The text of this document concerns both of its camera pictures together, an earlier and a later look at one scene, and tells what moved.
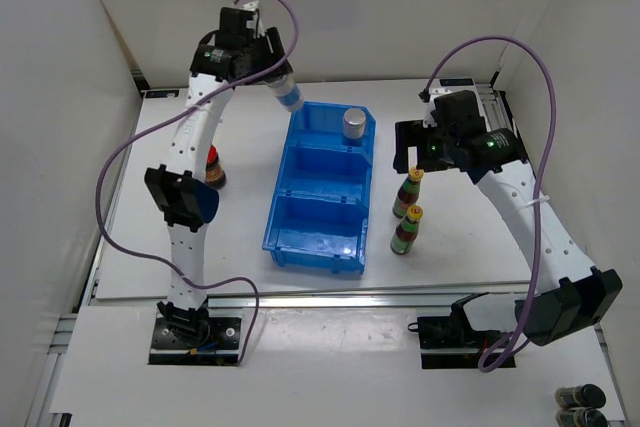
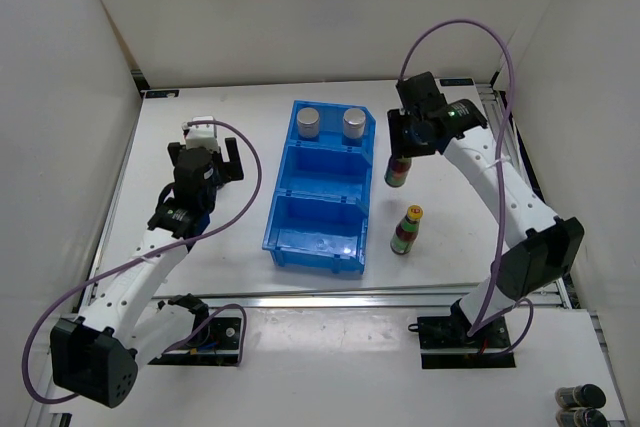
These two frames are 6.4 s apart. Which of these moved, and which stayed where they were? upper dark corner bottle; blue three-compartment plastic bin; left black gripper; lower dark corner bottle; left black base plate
Moved: left black gripper
Stayed: upper dark corner bottle; left black base plate; lower dark corner bottle; blue three-compartment plastic bin
